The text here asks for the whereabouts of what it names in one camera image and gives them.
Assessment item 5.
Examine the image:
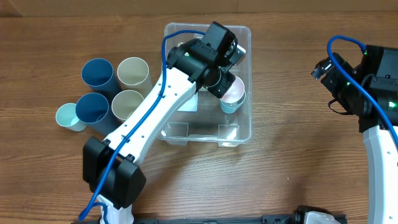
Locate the tall navy cup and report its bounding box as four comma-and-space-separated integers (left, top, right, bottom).
75, 93, 119, 136
81, 58, 122, 102

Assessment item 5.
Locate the tall navy cup rear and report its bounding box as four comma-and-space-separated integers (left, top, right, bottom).
81, 58, 122, 102

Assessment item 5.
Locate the tall navy cup front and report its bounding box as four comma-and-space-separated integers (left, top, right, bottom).
75, 93, 119, 136

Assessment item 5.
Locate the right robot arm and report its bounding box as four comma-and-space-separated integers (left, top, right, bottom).
312, 47, 397, 223

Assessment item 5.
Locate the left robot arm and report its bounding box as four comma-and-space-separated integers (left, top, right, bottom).
78, 39, 246, 223

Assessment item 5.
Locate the small light blue cup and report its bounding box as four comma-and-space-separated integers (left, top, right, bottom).
220, 101, 241, 114

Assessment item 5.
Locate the small pink cup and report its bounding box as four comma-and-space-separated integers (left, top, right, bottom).
221, 76, 244, 104

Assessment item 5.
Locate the small grey cup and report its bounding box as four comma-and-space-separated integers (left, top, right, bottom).
220, 91, 246, 108

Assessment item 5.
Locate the white label in bin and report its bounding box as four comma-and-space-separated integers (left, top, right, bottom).
178, 93, 198, 112

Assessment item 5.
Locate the tall beige cup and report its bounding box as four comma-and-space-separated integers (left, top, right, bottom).
111, 90, 144, 122
117, 57, 153, 98

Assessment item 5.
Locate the blue cable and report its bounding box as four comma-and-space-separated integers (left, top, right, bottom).
78, 29, 206, 222
326, 35, 398, 147

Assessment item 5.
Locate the tall beige cup front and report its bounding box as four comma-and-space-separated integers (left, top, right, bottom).
111, 90, 144, 122

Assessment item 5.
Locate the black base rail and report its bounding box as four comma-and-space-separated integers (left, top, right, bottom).
133, 213, 304, 224

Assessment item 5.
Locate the left blue cable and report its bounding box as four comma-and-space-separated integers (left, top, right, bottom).
78, 29, 206, 222

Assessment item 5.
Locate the small mint green cup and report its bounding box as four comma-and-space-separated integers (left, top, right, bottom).
55, 103, 87, 132

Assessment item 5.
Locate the right blue cable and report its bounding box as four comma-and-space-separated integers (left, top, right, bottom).
326, 35, 398, 147

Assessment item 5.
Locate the tall beige cup rear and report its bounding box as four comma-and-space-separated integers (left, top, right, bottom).
117, 57, 153, 98

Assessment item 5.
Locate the clear plastic storage bin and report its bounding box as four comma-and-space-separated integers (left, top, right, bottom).
158, 25, 252, 147

